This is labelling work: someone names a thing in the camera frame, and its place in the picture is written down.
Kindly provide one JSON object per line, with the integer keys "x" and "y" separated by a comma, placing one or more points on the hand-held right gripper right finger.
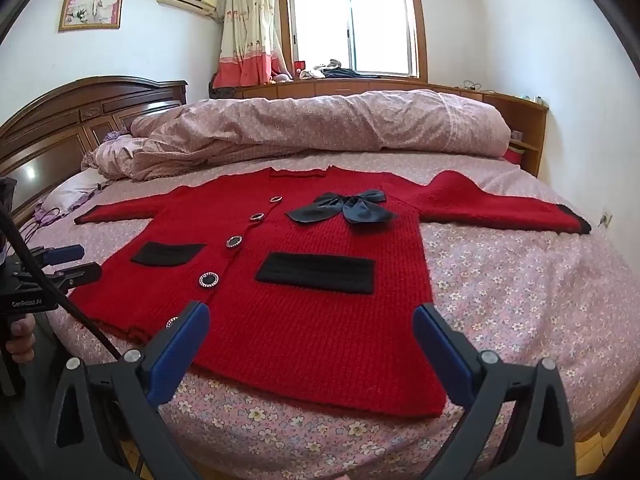
{"x": 440, "y": 355}

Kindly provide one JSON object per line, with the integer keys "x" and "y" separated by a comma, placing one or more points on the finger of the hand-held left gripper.
{"x": 60, "y": 254}
{"x": 75, "y": 276}

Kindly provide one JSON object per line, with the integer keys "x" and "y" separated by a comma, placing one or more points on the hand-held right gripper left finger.
{"x": 186, "y": 342}

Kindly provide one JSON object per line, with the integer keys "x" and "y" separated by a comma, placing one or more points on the red knitted cardigan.
{"x": 310, "y": 340}

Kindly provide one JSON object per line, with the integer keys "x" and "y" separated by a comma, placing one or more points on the pile of clothes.
{"x": 325, "y": 71}

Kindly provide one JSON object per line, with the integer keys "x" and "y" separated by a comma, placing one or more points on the person's left hand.
{"x": 21, "y": 342}

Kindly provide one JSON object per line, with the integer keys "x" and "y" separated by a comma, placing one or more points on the white and purple pillow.
{"x": 70, "y": 192}

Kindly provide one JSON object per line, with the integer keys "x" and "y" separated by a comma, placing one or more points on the dark wooden headboard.
{"x": 75, "y": 115}

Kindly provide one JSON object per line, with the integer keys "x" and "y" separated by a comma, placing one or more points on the pink floral duvet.
{"x": 310, "y": 125}

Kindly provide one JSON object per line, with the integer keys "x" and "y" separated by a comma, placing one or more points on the wooden window cabinet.
{"x": 525, "y": 115}

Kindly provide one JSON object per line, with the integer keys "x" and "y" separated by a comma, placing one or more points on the floral curtain with red hem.
{"x": 247, "y": 30}

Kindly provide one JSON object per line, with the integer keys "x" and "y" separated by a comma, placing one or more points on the wooden framed window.
{"x": 355, "y": 20}

